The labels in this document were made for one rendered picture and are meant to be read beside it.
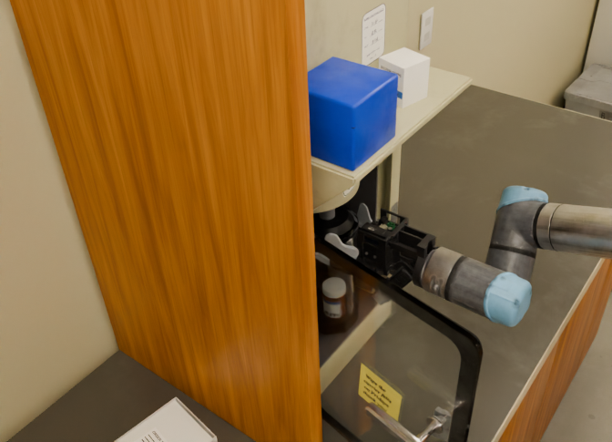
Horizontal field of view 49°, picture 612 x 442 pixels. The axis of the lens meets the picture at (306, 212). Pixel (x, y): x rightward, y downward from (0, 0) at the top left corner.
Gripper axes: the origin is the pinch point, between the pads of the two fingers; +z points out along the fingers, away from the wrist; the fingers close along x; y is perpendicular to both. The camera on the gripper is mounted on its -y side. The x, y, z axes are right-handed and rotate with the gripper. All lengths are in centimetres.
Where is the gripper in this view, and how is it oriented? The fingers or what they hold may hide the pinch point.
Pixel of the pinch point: (328, 234)
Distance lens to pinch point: 117.5
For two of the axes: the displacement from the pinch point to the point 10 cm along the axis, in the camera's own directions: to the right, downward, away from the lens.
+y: -0.6, -8.0, -6.0
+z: -8.0, -3.3, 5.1
